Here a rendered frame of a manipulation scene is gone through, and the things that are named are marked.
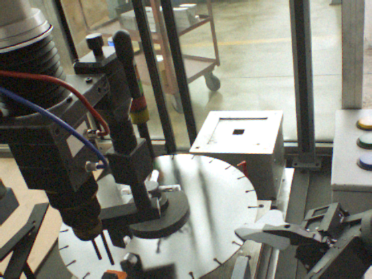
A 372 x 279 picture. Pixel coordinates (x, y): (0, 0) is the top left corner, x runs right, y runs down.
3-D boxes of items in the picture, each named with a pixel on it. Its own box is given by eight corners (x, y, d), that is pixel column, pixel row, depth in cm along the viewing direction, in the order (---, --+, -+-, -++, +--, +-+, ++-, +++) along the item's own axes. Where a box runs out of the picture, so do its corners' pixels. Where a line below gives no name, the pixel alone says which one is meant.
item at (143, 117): (135, 114, 99) (131, 102, 98) (153, 114, 98) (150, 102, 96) (127, 124, 96) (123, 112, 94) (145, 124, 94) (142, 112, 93)
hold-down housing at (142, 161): (132, 165, 62) (91, 27, 52) (160, 169, 60) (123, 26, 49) (110, 189, 58) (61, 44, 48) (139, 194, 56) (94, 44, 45)
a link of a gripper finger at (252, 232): (247, 210, 68) (305, 227, 64) (231, 236, 64) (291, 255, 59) (246, 195, 66) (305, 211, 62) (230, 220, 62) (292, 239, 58)
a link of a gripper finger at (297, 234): (266, 238, 63) (325, 256, 59) (262, 246, 62) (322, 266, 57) (266, 214, 60) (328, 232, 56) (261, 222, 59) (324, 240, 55)
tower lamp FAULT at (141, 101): (131, 101, 98) (128, 90, 96) (149, 101, 96) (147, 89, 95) (123, 111, 94) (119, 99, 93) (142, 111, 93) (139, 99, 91)
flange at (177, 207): (125, 242, 67) (120, 230, 65) (122, 198, 76) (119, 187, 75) (194, 225, 67) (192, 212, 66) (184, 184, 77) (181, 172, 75)
